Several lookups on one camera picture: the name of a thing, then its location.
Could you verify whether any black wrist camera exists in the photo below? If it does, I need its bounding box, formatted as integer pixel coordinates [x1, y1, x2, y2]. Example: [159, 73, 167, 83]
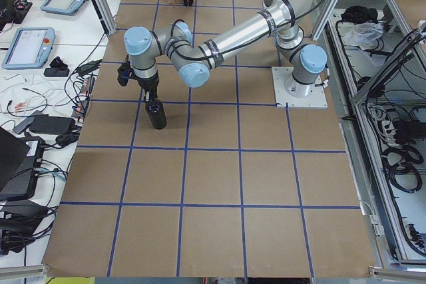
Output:
[117, 62, 133, 86]

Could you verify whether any black gripper body active arm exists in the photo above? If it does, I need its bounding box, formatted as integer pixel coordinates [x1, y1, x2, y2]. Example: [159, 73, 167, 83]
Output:
[137, 76, 159, 96]

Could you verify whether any white crumpled cloth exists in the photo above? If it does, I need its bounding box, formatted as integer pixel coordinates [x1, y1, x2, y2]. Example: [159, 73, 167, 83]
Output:
[342, 22, 383, 50]

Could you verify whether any brown paper mat blue grid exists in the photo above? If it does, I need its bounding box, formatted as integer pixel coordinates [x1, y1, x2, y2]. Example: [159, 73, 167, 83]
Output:
[43, 0, 376, 279]

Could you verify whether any black laptop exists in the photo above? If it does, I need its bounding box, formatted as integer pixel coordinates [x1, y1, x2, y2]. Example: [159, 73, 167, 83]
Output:
[1, 128, 45, 202]

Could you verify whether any blue teach pendant near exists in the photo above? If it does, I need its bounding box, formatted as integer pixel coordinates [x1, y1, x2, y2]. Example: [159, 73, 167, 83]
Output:
[1, 27, 56, 70]

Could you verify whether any black cloth bundle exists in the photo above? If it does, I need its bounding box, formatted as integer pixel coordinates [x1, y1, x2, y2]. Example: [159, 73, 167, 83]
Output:
[341, 5, 378, 25]

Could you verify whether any black power brick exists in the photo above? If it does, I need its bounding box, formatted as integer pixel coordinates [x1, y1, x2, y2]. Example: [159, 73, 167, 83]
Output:
[29, 115, 75, 135]

